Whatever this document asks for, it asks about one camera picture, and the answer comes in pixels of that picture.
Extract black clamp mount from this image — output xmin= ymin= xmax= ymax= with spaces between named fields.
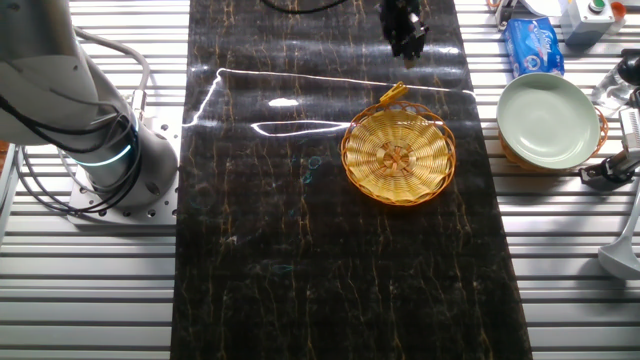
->
xmin=578 ymin=148 xmax=640 ymax=187

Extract black camera cable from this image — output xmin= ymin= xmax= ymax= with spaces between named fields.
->
xmin=259 ymin=0 xmax=351 ymax=15

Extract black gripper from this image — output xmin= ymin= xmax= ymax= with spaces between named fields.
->
xmin=378 ymin=0 xmax=430 ymax=70

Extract orange woven basket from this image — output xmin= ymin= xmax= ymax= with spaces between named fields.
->
xmin=497 ymin=107 xmax=610 ymax=174

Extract pale green plate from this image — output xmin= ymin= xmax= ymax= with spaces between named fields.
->
xmin=496 ymin=72 xmax=602 ymax=171

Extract grey camera on mount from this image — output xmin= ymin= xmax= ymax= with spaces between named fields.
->
xmin=618 ymin=107 xmax=640 ymax=151

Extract yellow woven basket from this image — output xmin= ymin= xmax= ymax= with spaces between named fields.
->
xmin=340 ymin=99 xmax=457 ymax=207

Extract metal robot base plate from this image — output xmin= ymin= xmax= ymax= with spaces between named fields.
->
xmin=67 ymin=117 xmax=181 ymax=226

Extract black marble pattern mat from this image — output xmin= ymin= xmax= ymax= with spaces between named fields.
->
xmin=169 ymin=0 xmax=534 ymax=360

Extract yellow plastic clamp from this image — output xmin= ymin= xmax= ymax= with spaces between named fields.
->
xmin=378 ymin=81 xmax=410 ymax=107

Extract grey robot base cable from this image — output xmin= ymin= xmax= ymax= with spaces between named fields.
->
xmin=73 ymin=27 xmax=152 ymax=121

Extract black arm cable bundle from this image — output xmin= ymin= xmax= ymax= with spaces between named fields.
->
xmin=0 ymin=94 xmax=144 ymax=216

